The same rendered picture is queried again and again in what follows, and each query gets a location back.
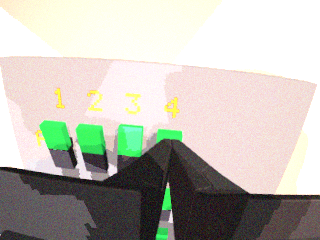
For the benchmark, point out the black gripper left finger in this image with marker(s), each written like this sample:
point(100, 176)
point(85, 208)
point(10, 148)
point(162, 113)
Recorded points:
point(126, 206)

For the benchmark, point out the white switch panel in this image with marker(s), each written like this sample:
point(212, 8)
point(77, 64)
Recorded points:
point(90, 118)

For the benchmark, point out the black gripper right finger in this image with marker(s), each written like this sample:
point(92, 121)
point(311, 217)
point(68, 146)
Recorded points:
point(208, 206)

